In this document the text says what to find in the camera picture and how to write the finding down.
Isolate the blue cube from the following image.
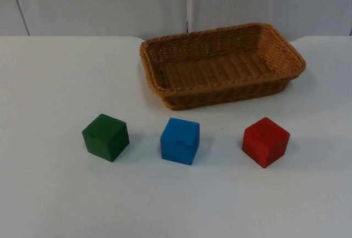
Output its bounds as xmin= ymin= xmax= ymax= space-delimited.
xmin=160 ymin=117 xmax=201 ymax=165

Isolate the pale brown wicker basket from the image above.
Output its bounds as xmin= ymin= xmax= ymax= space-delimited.
xmin=139 ymin=23 xmax=307 ymax=112

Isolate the green cube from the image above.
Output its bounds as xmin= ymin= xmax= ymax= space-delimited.
xmin=81 ymin=113 xmax=130 ymax=163

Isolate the red cube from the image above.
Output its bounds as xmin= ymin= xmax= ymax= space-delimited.
xmin=241 ymin=117 xmax=291 ymax=169

